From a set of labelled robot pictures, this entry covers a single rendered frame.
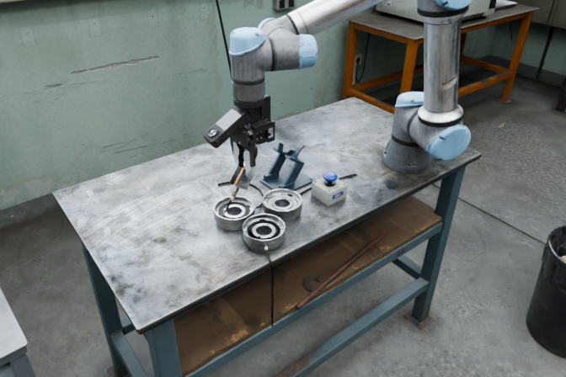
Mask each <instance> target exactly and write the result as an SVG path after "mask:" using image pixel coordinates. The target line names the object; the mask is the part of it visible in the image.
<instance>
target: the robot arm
mask: <svg viewBox="0 0 566 377"><path fill-rule="evenodd" d="M382 1H384V0H315V1H313V2H311V3H309V4H307V5H305V6H303V7H301V8H299V9H297V10H295V11H293V12H291V13H288V14H287V15H285V16H283V17H281V18H279V19H273V18H269V19H265V20H263V21H262V22H261V23H260V24H259V27H258V28H249V27H245V28H239V29H235V30H234V31H233V32H232V33H231V35H230V51H229V53H230V57H231V74H232V96H233V104H234V105H235V106H234V107H233V108H232V109H231V110H230V111H229V112H227V113H226V114H225V115H224V116H223V117H222V118H220V119H219V120H218V121H217V122H216V123H215V124H214V125H213V126H212V127H211V128H210V129H209V130H207V131H206V132H205V133H204V134H203V136H204V138H205V139H206V141H207V142H208V143H209V144H210V145H212V146H213V147H215V148H218V147H219V146H220V145H221V144H223V143H224V142H225V141H226V140H227V139H228V138H229V137H230V143H231V148H232V154H233V156H234V160H235V163H236V165H237V166H240V167H244V165H243V162H245V170H246V172H245V175H246V177H247V178H248V180H252V178H253V177H254V173H255V171H256V170H257V169H258V168H260V167H262V166H263V165H264V164H265V163H267V160H268V159H267V156H265V155H260V153H259V148H258V147H257V145H258V144H263V143H265V142H266V141H267V143H269V142H271V141H274V140H275V121H274V120H272V119H271V118H270V95H268V94H267V95H266V94H265V89H264V73H265V72H276V71H285V70H295V69H299V70H301V69H302V68H309V67H312V66H314V65H315V63H316V61H317V58H318V48H317V43H316V40H315V39H314V37H313V36H314V35H316V34H318V33H320V32H322V31H324V30H326V29H328V28H330V27H332V26H334V25H336V24H338V23H340V22H342V21H344V20H346V19H348V18H350V17H352V16H354V15H356V14H358V13H360V12H362V11H364V10H366V9H368V8H370V7H372V6H374V5H376V4H378V3H380V2H382ZM390 1H393V0H390ZM472 1H473V0H417V13H418V15H419V16H420V17H421V18H422V19H423V20H424V91H423V92H407V93H402V94H400V95H399V96H398V98H397V102H396V105H395V113H394V119H393V124H392V135H391V139H390V140H389V142H388V143H387V146H386V148H385V149H384V151H383V154H382V161H383V163H384V164H385V165H386V166H387V167H389V168H390V169H392V170H394V171H396V172H399V173H408V174H416V173H423V172H425V171H427V170H428V169H429V168H430V163H431V157H433V158H434V159H435V160H438V161H442V162H445V161H450V160H452V159H454V158H456V157H458V156H459V155H461V154H462V152H463V151H465V150H466V148H467V146H468V144H469V142H470V140H471V133H470V131H469V129H468V128H467V127H466V126H465V125H463V123H462V120H463V109H462V107H461V106H460V105H458V104H457V100H458V80H459V61H460V43H461V23H462V16H463V15H464V14H465V13H466V12H467V11H468V9H469V4H470V3H471V2H472ZM267 122H269V123H267ZM272 127H273V136H271V137H270V138H269V136H270V132H269V128H272Z"/></svg>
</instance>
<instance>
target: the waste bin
mask: <svg viewBox="0 0 566 377"><path fill-rule="evenodd" d="M563 256H566V226H560V227H558V228H556V229H554V230H553V231H552V232H551V233H550V234H549V236H548V238H547V243H546V245H545V247H544V249H543V254H542V259H541V260H542V266H541V269H540V272H539V275H538V278H537V283H536V286H535V289H534V292H533V295H532V298H531V303H530V306H529V309H528V312H527V315H526V325H527V328H528V330H529V332H530V334H531V335H532V336H533V337H534V338H535V339H536V340H537V341H538V342H539V343H540V344H541V345H542V346H543V347H544V348H546V349H547V350H549V351H551V352H552V353H555V354H557V355H559V356H561V357H564V358H566V263H565V262H564V261H563V260H562V259H561V258H560V257H563Z"/></svg>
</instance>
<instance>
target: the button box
mask: <svg viewBox="0 0 566 377"><path fill-rule="evenodd" d="M347 186H348V185H347V184H346V183H343V182H342V181H340V180H339V179H337V180H336V181H333V182H332V183H328V181H326V180H324V179H323V178H320V179H318V180H316V181H313V182H312V196H313V197H314V198H316V199H318V200H319V201H320V202H322V203H323V204H325V205H327V206H328V207H329V206H330V205H332V204H335V203H337V202H339V201H341V200H343V199H346V194H347Z"/></svg>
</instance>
